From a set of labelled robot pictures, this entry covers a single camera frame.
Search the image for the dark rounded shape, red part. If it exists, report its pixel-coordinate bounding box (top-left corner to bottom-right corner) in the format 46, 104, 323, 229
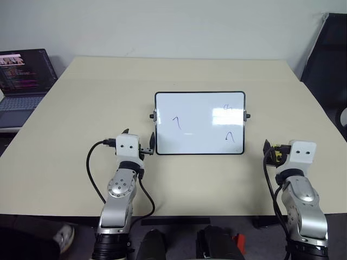
195, 225, 247, 260

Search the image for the whiteboard with black frame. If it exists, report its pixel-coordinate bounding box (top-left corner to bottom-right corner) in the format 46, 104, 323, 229
149, 90, 252, 156

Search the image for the white sneaker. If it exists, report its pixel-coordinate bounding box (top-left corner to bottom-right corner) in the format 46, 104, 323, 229
52, 223, 75, 255

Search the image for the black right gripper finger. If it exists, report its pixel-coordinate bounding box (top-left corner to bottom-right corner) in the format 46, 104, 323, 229
262, 139, 273, 157

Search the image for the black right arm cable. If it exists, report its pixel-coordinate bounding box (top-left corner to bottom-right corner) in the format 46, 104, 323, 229
263, 147, 293, 246

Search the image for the black chair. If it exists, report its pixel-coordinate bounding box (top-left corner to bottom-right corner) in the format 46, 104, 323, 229
300, 12, 347, 137

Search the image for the open grey laptop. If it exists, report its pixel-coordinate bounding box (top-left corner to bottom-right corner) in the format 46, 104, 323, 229
0, 48, 59, 129

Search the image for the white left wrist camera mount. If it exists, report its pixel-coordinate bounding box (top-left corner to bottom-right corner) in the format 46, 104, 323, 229
114, 134, 145, 166

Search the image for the dark trouser leg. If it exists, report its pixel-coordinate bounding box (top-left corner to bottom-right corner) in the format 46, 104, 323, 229
0, 225, 61, 260

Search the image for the dark rounded narrow shape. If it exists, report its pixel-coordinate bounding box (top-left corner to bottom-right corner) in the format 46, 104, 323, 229
134, 229, 168, 260

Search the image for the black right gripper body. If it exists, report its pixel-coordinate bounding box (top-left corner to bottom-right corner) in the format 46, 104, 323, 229
266, 144, 292, 167

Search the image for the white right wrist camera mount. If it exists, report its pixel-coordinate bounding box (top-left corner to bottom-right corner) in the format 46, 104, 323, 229
276, 139, 317, 174

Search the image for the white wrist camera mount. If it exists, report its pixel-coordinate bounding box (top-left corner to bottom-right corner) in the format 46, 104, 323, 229
114, 134, 145, 166
276, 139, 317, 174

